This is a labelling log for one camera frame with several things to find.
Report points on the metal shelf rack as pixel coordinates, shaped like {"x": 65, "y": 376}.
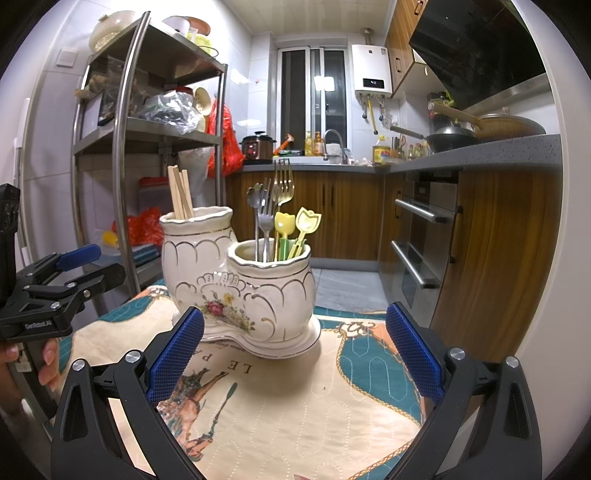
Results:
{"x": 119, "y": 161}

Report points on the steel faucet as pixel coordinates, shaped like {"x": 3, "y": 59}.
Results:
{"x": 333, "y": 143}

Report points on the white light switch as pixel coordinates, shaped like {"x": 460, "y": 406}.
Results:
{"x": 67, "y": 57}

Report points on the printed quilted table mat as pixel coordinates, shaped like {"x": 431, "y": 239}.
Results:
{"x": 277, "y": 406}

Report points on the orange snack packet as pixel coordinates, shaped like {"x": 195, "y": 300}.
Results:
{"x": 285, "y": 143}

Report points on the brown and white bowls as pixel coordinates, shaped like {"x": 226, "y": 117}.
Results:
{"x": 187, "y": 25}

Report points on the black wok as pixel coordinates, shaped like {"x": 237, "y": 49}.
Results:
{"x": 450, "y": 138}

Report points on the black range hood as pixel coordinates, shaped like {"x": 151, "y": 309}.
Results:
{"x": 480, "y": 50}

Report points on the brown frying pan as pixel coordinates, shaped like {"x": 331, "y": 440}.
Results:
{"x": 503, "y": 124}

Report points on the row of sauce bottles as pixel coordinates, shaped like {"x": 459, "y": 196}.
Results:
{"x": 413, "y": 151}

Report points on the white water heater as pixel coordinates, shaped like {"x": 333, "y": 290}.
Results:
{"x": 373, "y": 69}

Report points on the yellow-green plastic item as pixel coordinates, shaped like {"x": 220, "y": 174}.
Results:
{"x": 205, "y": 44}

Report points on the round cream strainer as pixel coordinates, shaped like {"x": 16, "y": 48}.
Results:
{"x": 202, "y": 100}

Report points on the yellow bottle cap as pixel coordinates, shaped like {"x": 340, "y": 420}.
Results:
{"x": 110, "y": 239}

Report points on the dark red rice cooker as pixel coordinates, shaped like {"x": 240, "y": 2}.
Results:
{"x": 258, "y": 147}

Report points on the white ceramic utensil holder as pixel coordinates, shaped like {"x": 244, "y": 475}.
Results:
{"x": 277, "y": 295}

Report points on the red lid plastic container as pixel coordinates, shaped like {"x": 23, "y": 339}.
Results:
{"x": 153, "y": 194}

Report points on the silver flower-shaped spoon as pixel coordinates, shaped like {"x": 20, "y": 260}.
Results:
{"x": 255, "y": 194}

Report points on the white ceramic lidded pot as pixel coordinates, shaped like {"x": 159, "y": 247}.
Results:
{"x": 111, "y": 30}

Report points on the yellow tulip fruit pick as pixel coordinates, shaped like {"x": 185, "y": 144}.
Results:
{"x": 308, "y": 220}
{"x": 285, "y": 224}

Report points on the clear plastic bag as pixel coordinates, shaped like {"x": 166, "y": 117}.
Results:
{"x": 171, "y": 110}

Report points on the silver metal forks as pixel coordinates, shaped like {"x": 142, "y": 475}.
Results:
{"x": 282, "y": 184}

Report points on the grey floor mat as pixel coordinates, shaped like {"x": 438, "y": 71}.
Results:
{"x": 348, "y": 290}

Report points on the wooden upper cabinets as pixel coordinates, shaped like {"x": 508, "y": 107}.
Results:
{"x": 401, "y": 50}

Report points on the built-in oven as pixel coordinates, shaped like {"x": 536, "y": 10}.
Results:
{"x": 415, "y": 249}

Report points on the yellow dish soap bottles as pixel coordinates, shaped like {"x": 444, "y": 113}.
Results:
{"x": 314, "y": 145}

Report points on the dark box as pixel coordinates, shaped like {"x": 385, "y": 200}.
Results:
{"x": 108, "y": 108}

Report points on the wooden chopstick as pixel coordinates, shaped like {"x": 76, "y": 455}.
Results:
{"x": 185, "y": 194}
{"x": 190, "y": 198}
{"x": 177, "y": 194}
{"x": 172, "y": 194}

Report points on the person's left hand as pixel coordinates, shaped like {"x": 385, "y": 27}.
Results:
{"x": 50, "y": 364}

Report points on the green fruit pick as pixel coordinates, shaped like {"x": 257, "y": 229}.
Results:
{"x": 285, "y": 247}

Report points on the crumpled red plastic bag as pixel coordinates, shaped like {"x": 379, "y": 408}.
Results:
{"x": 145, "y": 228}

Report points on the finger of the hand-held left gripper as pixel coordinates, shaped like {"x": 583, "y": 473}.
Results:
{"x": 99, "y": 277}
{"x": 78, "y": 257}

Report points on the wooden cabinets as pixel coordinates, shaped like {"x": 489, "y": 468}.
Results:
{"x": 341, "y": 207}
{"x": 401, "y": 50}

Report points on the small silver fork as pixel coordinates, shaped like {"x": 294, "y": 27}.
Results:
{"x": 264, "y": 221}

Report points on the wooden lower cabinets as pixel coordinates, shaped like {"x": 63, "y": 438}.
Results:
{"x": 341, "y": 207}

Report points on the hanging red plastic bag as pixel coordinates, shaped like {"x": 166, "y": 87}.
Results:
{"x": 226, "y": 143}

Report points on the yellow oil bottle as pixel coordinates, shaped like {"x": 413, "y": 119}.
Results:
{"x": 381, "y": 152}

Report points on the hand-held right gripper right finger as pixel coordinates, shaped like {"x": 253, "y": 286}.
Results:
{"x": 411, "y": 346}

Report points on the large silver fork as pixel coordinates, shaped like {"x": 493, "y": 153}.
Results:
{"x": 266, "y": 198}

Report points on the kitchen window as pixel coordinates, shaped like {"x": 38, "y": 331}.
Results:
{"x": 314, "y": 101}

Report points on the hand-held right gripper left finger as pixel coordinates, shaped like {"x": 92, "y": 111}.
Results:
{"x": 178, "y": 350}

